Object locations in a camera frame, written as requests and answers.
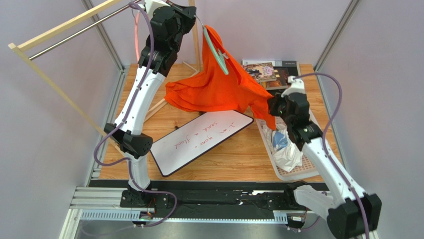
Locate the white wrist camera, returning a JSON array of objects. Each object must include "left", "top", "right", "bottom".
[
  {"left": 281, "top": 76, "right": 306, "bottom": 98},
  {"left": 144, "top": 0, "right": 170, "bottom": 14}
]

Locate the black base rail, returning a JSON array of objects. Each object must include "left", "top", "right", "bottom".
[{"left": 89, "top": 180, "right": 318, "bottom": 230}]

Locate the green clothes hanger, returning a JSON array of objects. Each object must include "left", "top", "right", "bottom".
[{"left": 196, "top": 15, "right": 229, "bottom": 75}]

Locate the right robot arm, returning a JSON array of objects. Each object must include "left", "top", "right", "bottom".
[{"left": 267, "top": 93, "right": 382, "bottom": 239}]

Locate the wooden clothes rack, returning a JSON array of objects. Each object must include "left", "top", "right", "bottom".
[{"left": 7, "top": 0, "right": 203, "bottom": 156}]

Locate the white plastic basket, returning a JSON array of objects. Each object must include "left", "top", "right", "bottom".
[{"left": 255, "top": 119, "right": 319, "bottom": 181}]

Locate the dark red cover book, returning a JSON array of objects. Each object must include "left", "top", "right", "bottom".
[{"left": 261, "top": 67, "right": 289, "bottom": 90}]

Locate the white printed t shirt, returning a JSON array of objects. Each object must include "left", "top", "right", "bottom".
[{"left": 262, "top": 124, "right": 304, "bottom": 172}]

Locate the pink clothes hanger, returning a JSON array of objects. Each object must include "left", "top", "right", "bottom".
[{"left": 133, "top": 11, "right": 141, "bottom": 60}]

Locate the orange t shirt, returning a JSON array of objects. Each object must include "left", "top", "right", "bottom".
[{"left": 165, "top": 26, "right": 276, "bottom": 129}]

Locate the pink cover book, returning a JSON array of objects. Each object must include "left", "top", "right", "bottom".
[{"left": 242, "top": 62, "right": 277, "bottom": 83}]

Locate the whiteboard with red writing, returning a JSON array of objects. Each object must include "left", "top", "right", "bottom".
[{"left": 150, "top": 110, "right": 254, "bottom": 177}]

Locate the large black book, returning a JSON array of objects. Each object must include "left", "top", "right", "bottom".
[{"left": 241, "top": 60, "right": 299, "bottom": 91}]

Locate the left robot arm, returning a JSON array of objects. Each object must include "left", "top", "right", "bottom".
[{"left": 104, "top": 0, "right": 197, "bottom": 192}]

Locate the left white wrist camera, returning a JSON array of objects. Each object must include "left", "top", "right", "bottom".
[{"left": 144, "top": 0, "right": 170, "bottom": 14}]

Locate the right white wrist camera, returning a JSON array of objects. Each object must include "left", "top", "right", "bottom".
[{"left": 281, "top": 76, "right": 306, "bottom": 98}]

